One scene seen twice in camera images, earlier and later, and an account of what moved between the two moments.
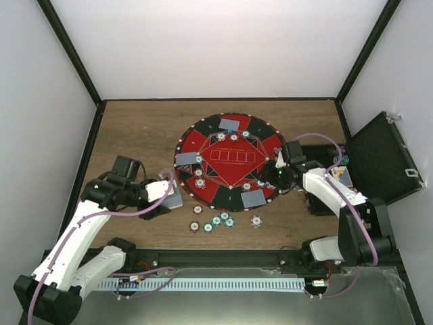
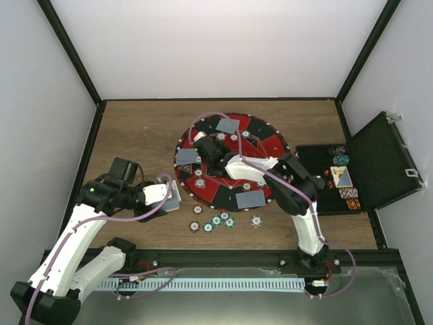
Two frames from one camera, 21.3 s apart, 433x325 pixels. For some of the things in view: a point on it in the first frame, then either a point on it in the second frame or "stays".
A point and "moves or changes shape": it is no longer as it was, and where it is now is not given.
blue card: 253,198 moves or changes shape
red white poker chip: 194,226 stays
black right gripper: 268,176 → 224,148
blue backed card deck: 174,202 stays
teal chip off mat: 216,220 stays
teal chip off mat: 229,223 stays
